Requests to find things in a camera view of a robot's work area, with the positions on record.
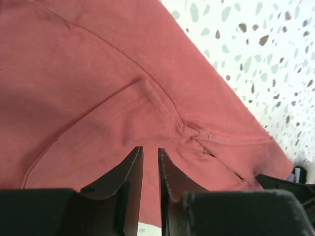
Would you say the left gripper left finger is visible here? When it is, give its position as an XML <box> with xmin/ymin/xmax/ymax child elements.
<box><xmin>80</xmin><ymin>147</ymin><xmax>143</xmax><ymax>236</ymax></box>

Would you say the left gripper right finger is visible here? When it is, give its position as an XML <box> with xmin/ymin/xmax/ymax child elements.
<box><xmin>158</xmin><ymin>148</ymin><xmax>208</xmax><ymax>236</ymax></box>

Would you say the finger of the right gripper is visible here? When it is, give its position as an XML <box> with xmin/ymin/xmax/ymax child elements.
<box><xmin>255</xmin><ymin>174</ymin><xmax>315</xmax><ymax>214</ymax></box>

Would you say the red t shirt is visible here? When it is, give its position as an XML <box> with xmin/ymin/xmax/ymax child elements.
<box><xmin>0</xmin><ymin>0</ymin><xmax>293</xmax><ymax>226</ymax></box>

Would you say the folded black t shirt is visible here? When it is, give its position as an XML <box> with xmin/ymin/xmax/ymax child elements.
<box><xmin>296</xmin><ymin>166</ymin><xmax>307</xmax><ymax>184</ymax></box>

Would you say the folded lavender t shirt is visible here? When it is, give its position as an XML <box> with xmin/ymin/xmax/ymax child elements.
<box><xmin>286</xmin><ymin>173</ymin><xmax>295</xmax><ymax>182</ymax></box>

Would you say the folded white t shirt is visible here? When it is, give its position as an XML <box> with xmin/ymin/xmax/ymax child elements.
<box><xmin>295</xmin><ymin>167</ymin><xmax>301</xmax><ymax>183</ymax></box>

